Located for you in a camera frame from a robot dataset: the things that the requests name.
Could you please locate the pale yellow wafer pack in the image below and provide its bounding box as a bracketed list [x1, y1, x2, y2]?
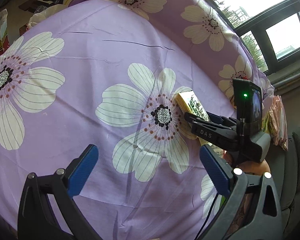
[173, 90, 211, 140]

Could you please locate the dark grey chair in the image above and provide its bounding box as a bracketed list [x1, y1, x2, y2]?
[266, 127, 300, 238]

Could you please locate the green cardboard box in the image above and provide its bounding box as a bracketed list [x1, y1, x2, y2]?
[213, 195, 226, 215]

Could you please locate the purple floral bedsheet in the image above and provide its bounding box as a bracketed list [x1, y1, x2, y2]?
[0, 0, 239, 239]

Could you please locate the black window frame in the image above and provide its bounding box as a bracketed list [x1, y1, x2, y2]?
[210, 0, 300, 74]

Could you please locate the stack of folded cloths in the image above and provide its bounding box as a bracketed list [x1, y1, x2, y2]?
[262, 95, 288, 151]

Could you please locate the black camera box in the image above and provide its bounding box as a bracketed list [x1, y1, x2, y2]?
[232, 79, 262, 137]

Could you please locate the purple floral pillow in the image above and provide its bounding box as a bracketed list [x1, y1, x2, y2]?
[70, 0, 274, 111]

